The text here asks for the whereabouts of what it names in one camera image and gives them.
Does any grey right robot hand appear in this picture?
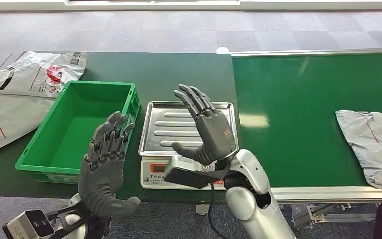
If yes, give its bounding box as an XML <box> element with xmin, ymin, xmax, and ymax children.
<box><xmin>172</xmin><ymin>84</ymin><xmax>240</xmax><ymax>166</ymax></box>

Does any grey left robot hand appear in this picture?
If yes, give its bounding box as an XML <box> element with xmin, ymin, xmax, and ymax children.
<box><xmin>78</xmin><ymin>111</ymin><xmax>142</xmax><ymax>219</ymax></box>

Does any grey courier package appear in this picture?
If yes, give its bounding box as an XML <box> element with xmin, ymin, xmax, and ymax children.
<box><xmin>335</xmin><ymin>110</ymin><xmax>382</xmax><ymax>191</ymax></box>

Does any steel scale tray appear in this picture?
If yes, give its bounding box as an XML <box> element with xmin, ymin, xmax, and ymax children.
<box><xmin>138</xmin><ymin>101</ymin><xmax>240</xmax><ymax>158</ymax></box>

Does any green plastic crate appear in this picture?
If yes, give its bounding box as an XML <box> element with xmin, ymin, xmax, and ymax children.
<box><xmin>14</xmin><ymin>80</ymin><xmax>141</xmax><ymax>185</ymax></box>

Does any white digital scale base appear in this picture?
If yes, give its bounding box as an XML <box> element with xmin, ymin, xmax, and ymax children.
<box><xmin>140</xmin><ymin>154</ymin><xmax>226</xmax><ymax>191</ymax></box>

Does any white courier bag red logo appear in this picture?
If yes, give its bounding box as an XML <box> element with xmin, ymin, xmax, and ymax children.
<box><xmin>0</xmin><ymin>51</ymin><xmax>87</xmax><ymax>99</ymax></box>

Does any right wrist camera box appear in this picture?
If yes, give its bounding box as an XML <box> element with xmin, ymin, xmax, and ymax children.
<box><xmin>163</xmin><ymin>155</ymin><xmax>227</xmax><ymax>190</ymax></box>

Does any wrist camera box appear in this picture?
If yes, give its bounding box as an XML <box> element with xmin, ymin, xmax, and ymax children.
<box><xmin>2</xmin><ymin>210</ymin><xmax>56</xmax><ymax>239</ymax></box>
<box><xmin>163</xmin><ymin>155</ymin><xmax>227</xmax><ymax>190</ymax></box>

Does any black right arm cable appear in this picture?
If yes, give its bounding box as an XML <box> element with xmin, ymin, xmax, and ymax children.
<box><xmin>207</xmin><ymin>183</ymin><xmax>228</xmax><ymax>239</ymax></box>

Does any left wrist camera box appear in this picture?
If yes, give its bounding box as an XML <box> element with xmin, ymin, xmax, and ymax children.
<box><xmin>2</xmin><ymin>210</ymin><xmax>56</xmax><ymax>239</ymax></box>

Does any aluminium conveyor support frame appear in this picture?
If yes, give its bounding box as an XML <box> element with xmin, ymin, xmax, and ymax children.
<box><xmin>291</xmin><ymin>203</ymin><xmax>378</xmax><ymax>229</ymax></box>

